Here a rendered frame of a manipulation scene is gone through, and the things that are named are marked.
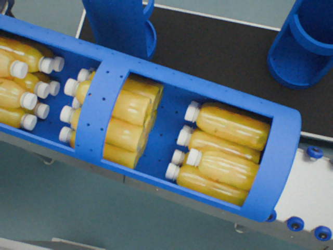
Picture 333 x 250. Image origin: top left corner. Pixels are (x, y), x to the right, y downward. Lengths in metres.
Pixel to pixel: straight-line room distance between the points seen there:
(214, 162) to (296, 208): 0.34
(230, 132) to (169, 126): 0.23
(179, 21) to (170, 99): 1.10
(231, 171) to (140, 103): 0.26
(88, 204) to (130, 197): 0.21
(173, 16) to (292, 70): 0.64
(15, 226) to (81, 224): 0.31
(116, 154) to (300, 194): 0.52
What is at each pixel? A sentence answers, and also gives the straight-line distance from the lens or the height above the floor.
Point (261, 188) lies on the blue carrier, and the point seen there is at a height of 1.21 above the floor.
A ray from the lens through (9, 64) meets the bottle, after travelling 1.12.
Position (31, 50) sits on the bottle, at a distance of 1.17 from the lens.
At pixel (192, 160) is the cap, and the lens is 1.04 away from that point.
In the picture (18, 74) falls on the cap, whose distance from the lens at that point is 1.12.
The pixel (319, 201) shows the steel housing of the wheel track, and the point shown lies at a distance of 1.30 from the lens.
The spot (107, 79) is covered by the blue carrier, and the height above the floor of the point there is 1.23.
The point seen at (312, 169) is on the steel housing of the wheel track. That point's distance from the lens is 1.31.
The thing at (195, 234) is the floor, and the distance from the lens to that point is 2.16.
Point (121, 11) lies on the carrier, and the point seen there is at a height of 0.72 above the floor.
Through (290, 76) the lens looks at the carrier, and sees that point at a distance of 2.22.
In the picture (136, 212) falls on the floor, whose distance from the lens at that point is 2.16.
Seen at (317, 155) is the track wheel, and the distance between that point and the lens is 1.26.
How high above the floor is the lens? 2.15
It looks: 75 degrees down
